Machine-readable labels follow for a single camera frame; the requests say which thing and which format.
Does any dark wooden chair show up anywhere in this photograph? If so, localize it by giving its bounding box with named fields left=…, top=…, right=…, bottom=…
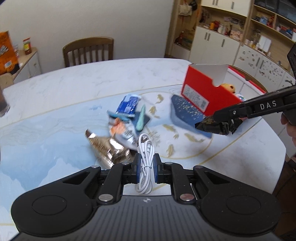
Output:
left=62, top=37, right=114, bottom=68

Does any red cardboard box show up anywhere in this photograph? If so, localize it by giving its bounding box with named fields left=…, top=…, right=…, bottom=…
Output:
left=180, top=64, right=269, bottom=116

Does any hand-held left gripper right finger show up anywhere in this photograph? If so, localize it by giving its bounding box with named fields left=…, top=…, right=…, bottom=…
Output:
left=153, top=153, right=232, bottom=205

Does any gold foil snack packet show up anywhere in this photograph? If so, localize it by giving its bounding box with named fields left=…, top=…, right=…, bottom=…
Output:
left=85, top=129, right=136, bottom=169

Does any orange snack bag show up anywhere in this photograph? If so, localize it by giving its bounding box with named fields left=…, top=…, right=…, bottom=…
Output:
left=0, top=31, right=19, bottom=75

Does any yellow plush toy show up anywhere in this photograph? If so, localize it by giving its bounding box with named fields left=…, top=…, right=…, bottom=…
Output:
left=221, top=83, right=236, bottom=94

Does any red sauce jar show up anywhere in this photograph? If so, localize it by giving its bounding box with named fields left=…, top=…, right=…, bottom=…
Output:
left=22, top=38, right=32, bottom=55

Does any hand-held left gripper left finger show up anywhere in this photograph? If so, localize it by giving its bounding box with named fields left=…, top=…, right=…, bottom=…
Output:
left=60, top=153, right=142, bottom=205

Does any white wooden wall cabinet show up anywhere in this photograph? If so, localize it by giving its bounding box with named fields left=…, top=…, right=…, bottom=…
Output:
left=164, top=0, right=296, bottom=79

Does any teal plastic item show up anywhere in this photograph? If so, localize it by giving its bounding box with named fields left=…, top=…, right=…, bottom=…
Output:
left=135, top=104, right=147, bottom=131

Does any white cable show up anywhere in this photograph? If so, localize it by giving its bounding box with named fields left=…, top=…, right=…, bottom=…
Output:
left=134, top=133, right=156, bottom=194

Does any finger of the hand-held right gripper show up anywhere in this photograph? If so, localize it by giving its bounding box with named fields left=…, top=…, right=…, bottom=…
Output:
left=213, top=101, right=252, bottom=124

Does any glass tea bottle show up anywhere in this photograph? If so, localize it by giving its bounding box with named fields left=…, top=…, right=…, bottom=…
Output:
left=0, top=87, right=11, bottom=117

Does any white side cabinet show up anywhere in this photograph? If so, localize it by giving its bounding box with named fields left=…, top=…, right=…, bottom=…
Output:
left=11, top=47, right=42, bottom=80

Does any blue snack packet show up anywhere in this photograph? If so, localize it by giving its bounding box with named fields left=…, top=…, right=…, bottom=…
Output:
left=107, top=94, right=141, bottom=118

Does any beige tote bag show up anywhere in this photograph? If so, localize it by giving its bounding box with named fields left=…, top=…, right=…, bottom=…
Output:
left=178, top=1, right=193, bottom=15

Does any chicken breast silver packet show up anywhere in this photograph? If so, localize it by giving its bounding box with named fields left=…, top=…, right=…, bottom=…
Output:
left=107, top=117, right=138, bottom=149

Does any person's right hand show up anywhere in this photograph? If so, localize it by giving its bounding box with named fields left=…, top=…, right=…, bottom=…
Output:
left=280, top=111, right=296, bottom=145

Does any black snack packet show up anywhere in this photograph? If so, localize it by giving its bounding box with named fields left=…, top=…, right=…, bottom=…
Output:
left=195, top=116, right=243, bottom=136

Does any white marble desktop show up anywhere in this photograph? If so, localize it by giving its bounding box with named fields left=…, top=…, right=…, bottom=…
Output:
left=0, top=58, right=287, bottom=232

